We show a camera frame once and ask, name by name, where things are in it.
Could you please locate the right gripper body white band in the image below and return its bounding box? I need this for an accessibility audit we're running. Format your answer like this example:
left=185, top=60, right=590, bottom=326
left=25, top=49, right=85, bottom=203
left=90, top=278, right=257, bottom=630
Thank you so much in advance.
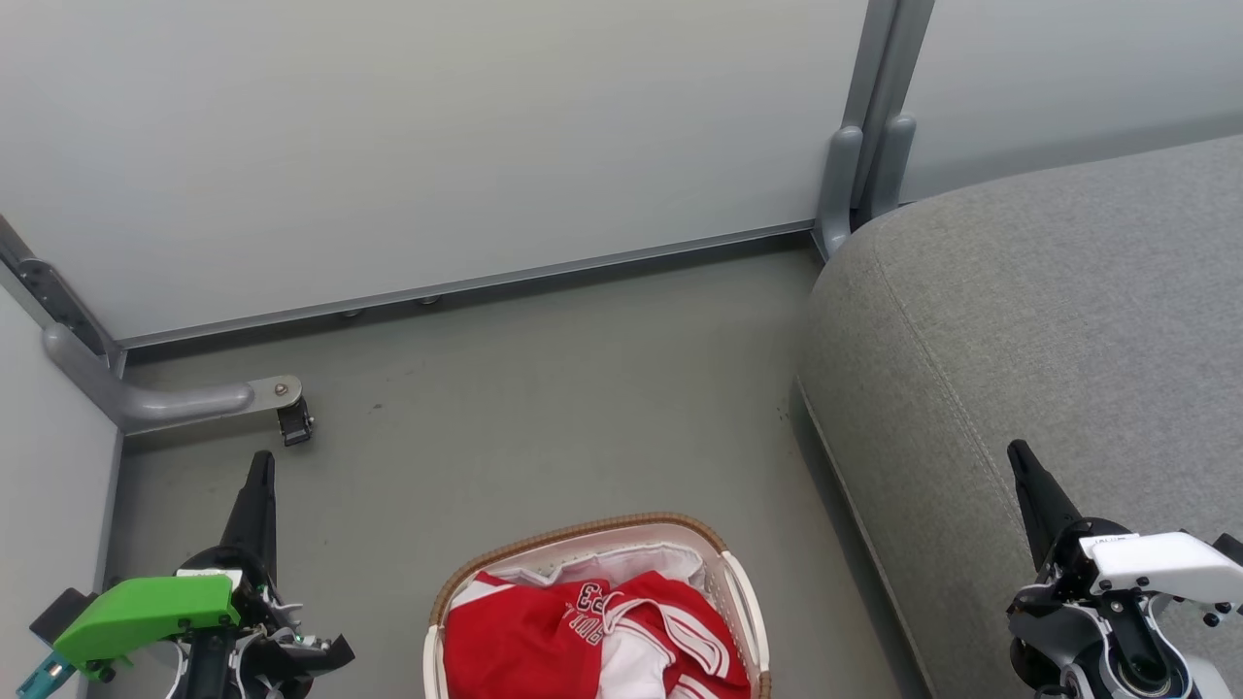
left=1005, top=517, right=1243, bottom=699

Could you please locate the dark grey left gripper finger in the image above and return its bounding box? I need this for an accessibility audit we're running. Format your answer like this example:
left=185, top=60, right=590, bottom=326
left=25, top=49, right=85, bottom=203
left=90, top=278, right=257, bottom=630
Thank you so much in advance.
left=219, top=449, right=280, bottom=585

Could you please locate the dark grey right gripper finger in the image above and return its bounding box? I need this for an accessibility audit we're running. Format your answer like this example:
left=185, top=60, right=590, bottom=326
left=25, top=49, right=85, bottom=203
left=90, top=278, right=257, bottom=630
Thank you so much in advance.
left=1007, top=439, right=1086, bottom=572

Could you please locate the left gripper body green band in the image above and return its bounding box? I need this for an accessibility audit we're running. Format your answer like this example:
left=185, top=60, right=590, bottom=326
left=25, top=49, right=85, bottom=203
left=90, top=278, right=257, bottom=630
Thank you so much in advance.
left=53, top=546, right=355, bottom=699

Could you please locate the red jersey with print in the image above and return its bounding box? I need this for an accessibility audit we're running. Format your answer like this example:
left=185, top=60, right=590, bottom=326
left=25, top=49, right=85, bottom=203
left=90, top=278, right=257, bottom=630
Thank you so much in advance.
left=442, top=573, right=622, bottom=699

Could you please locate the grey fabric sofa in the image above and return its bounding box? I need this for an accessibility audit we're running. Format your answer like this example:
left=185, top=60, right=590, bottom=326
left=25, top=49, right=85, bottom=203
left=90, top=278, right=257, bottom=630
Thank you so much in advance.
left=796, top=134, right=1243, bottom=699

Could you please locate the black caster wheel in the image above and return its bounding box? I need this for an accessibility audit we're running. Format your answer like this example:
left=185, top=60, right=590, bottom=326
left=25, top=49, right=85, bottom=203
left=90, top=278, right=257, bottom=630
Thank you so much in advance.
left=277, top=398, right=315, bottom=449

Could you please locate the grey metal partition foot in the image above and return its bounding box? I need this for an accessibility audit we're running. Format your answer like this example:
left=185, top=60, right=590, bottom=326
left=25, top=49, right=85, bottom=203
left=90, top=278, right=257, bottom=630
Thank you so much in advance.
left=0, top=214, right=304, bottom=435

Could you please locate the white laundry basket brown rim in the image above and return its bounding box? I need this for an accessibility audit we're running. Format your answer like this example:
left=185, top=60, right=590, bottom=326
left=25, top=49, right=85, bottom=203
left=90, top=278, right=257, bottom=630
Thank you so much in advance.
left=422, top=512, right=773, bottom=699

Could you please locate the white basket liner cloth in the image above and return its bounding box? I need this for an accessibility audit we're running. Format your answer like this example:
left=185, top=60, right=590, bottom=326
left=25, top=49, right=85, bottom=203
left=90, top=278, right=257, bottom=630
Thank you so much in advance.
left=474, top=542, right=712, bottom=595

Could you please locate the left arm black cable teal plug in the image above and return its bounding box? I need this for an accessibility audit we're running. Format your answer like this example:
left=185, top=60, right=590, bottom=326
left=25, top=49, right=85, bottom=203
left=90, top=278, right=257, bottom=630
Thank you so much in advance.
left=15, top=649, right=77, bottom=699

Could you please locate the grey partition corner post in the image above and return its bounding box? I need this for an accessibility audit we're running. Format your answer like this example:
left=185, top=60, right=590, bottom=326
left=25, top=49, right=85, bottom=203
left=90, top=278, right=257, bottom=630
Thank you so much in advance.
left=814, top=0, right=938, bottom=261

